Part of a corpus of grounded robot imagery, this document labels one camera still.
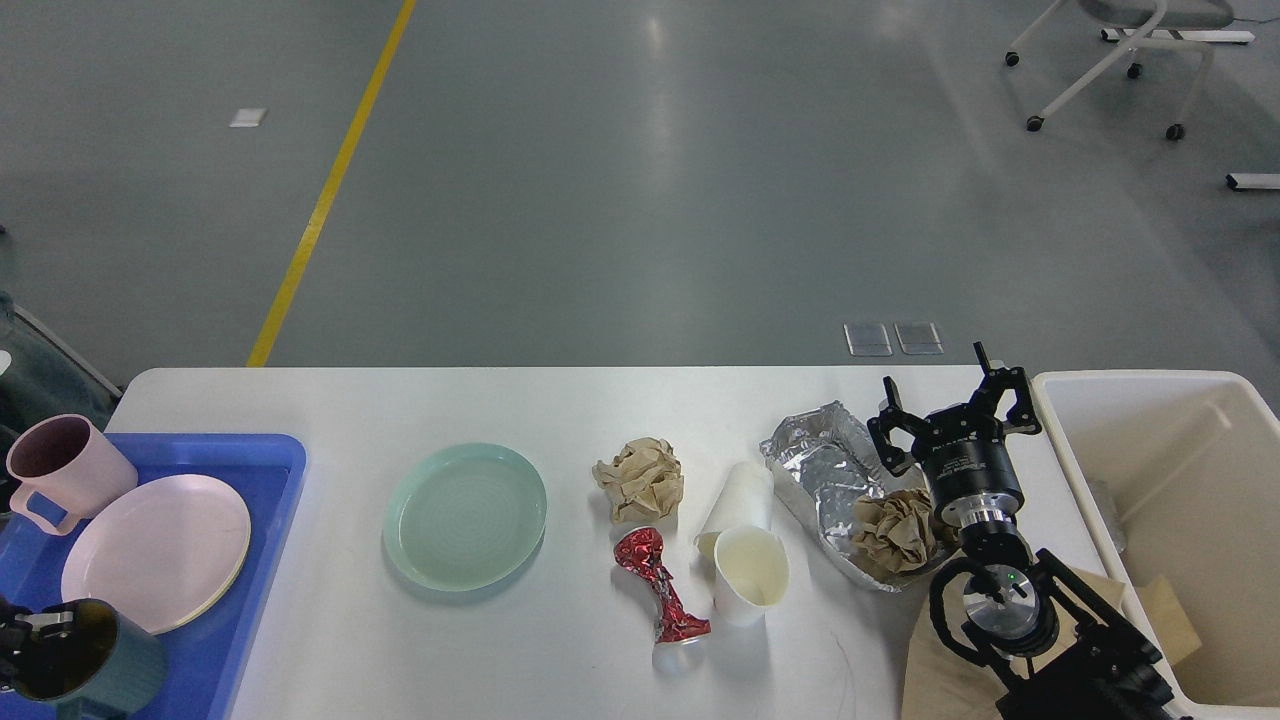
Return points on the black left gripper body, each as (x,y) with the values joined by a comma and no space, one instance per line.
(15,631)

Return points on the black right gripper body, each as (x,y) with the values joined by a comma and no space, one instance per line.
(968,469)

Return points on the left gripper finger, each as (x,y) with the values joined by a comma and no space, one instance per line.
(28,680)
(48,625)

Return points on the dark teal mug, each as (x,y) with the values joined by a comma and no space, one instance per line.
(108,669)

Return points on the light green plate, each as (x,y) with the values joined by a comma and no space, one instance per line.
(465,518)

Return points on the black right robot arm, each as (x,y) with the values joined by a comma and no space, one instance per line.
(1109,672)

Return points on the crumpled aluminium foil tray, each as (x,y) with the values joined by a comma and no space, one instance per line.
(822,462)

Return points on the left floor outlet cover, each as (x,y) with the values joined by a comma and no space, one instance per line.
(868,339)

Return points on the floor outlet cover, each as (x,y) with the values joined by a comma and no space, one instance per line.
(868,339)
(919,338)

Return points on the right floor outlet cover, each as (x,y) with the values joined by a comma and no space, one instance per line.
(919,338)

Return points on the crumpled brown paper in foil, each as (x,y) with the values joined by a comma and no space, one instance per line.
(899,532)

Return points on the pink plate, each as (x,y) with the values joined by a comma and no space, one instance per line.
(163,553)

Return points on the blue plastic tray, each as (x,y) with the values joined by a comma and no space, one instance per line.
(206,657)

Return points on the pink mug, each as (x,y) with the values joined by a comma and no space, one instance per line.
(70,462)

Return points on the lying white paper cup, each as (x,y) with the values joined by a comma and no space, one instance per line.
(746,499)

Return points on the white plastic bin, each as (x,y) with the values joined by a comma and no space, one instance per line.
(1176,475)

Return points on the upright white paper cup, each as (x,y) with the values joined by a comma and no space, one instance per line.
(752,574)

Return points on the brown paper bag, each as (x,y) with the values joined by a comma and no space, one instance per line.
(940,685)

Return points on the person in jeans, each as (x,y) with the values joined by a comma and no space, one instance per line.
(45,378)

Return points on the cardboard piece in bin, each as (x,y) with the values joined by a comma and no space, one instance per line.
(1172,625)

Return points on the crumpled brown paper ball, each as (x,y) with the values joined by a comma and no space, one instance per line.
(643,482)

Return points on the crushed red can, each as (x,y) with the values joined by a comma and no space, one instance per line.
(640,552)

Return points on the white floor bar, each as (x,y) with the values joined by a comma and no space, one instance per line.
(1241,182)

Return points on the white office chair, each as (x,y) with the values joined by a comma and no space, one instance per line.
(1157,25)

